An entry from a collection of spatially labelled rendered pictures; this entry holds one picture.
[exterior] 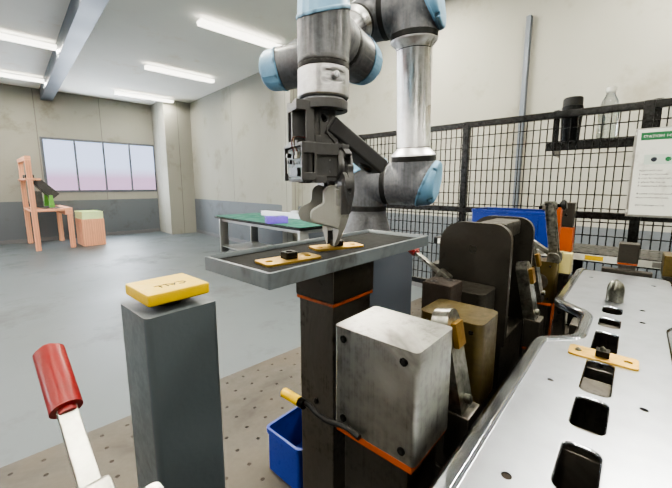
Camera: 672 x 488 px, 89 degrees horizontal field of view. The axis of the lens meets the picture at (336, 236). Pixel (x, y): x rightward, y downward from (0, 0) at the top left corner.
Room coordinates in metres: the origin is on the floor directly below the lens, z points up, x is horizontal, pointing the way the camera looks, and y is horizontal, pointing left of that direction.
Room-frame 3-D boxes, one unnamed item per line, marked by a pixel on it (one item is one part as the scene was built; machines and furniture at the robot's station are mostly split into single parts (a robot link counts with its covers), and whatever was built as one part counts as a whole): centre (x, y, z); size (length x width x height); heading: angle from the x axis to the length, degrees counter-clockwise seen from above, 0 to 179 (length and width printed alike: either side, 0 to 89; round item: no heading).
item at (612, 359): (0.49, -0.40, 1.01); 0.08 x 0.04 x 0.01; 50
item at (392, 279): (1.01, -0.09, 0.90); 0.20 x 0.20 x 0.40; 44
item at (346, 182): (0.52, -0.01, 1.26); 0.05 x 0.02 x 0.09; 28
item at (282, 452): (0.62, 0.07, 0.75); 0.11 x 0.10 x 0.09; 139
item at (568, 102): (1.47, -0.97, 1.52); 0.07 x 0.07 x 0.18
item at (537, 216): (1.39, -0.73, 1.10); 0.30 x 0.17 x 0.13; 45
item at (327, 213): (0.51, 0.01, 1.21); 0.06 x 0.03 x 0.09; 118
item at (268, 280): (0.53, 0.00, 1.16); 0.37 x 0.14 x 0.02; 139
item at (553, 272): (0.96, -0.58, 0.87); 0.10 x 0.07 x 0.35; 49
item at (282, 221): (5.37, 1.00, 0.43); 2.44 x 0.93 x 0.85; 44
